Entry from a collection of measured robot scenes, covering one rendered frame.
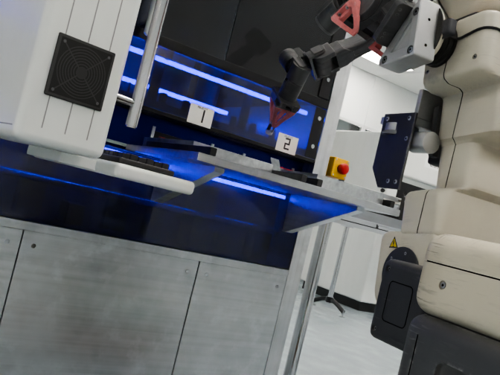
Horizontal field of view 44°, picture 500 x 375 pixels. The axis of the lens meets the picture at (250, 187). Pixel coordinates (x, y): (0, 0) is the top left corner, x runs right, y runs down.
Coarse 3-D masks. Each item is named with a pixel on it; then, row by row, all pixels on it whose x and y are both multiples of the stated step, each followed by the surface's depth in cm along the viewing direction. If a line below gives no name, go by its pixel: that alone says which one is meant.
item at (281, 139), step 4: (280, 132) 205; (280, 136) 205; (284, 136) 206; (288, 136) 207; (280, 140) 206; (284, 140) 206; (288, 140) 207; (292, 140) 208; (296, 140) 209; (276, 144) 205; (280, 144) 206; (292, 144) 208; (296, 144) 209; (276, 148) 205; (280, 148) 206; (288, 148) 208; (292, 148) 209; (296, 148) 209; (284, 152) 207; (288, 152) 208; (292, 152) 209
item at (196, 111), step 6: (192, 108) 187; (198, 108) 188; (204, 108) 189; (192, 114) 187; (198, 114) 188; (210, 114) 191; (192, 120) 188; (198, 120) 189; (204, 120) 190; (210, 120) 191; (204, 126) 190; (210, 126) 191
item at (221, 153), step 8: (144, 144) 187; (192, 144) 160; (200, 144) 161; (224, 152) 165; (232, 160) 167; (240, 160) 168; (248, 160) 169; (256, 160) 171; (256, 168) 171; (264, 168) 172
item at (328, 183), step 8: (312, 176) 170; (320, 176) 169; (328, 184) 171; (336, 184) 172; (344, 184) 174; (344, 192) 174; (352, 192) 176; (360, 192) 177; (368, 192) 179; (376, 192) 181; (368, 200) 179; (376, 200) 181
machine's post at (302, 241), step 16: (336, 80) 216; (336, 96) 217; (336, 112) 217; (336, 128) 218; (320, 144) 215; (320, 160) 216; (304, 240) 215; (304, 256) 216; (288, 272) 213; (288, 288) 214; (288, 304) 214; (288, 320) 215; (272, 336) 212; (272, 352) 213; (272, 368) 214
